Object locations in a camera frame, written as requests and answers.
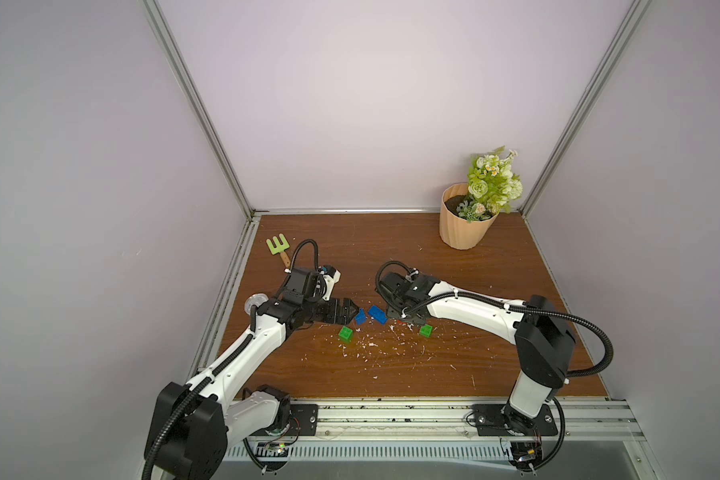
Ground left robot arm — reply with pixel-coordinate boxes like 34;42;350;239
141;266;359;479

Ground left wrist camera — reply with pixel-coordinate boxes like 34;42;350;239
319;265;341;300

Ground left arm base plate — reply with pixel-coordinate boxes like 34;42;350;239
252;403;319;439

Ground aluminium front rail frame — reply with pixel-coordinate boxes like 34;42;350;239
219;398;664;479

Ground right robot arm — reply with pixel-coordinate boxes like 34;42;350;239
375;269;614;435

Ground left electronics board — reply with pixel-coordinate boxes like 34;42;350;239
255;442;291;461

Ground green toy garden fork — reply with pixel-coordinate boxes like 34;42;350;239
266;233;291;270

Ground electronics board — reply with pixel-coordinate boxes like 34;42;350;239
509;442;543;473
255;442;291;461

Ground round silver metal object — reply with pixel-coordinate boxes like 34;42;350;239
244;293;269;315

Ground green lego brick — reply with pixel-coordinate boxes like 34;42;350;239
338;326;354;343
419;324;433;338

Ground right electronics board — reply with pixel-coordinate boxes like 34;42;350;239
509;442;543;473

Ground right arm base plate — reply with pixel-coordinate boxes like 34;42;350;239
465;403;559;437

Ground beige ribbed flower pot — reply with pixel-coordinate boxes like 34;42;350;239
439;183;499;250

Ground small blue lego brick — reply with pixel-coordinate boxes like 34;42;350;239
354;309;367;325

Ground green white artificial flowers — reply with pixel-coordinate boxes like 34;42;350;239
456;146;523;222

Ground long blue lego brick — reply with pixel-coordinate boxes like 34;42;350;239
368;305;388;325

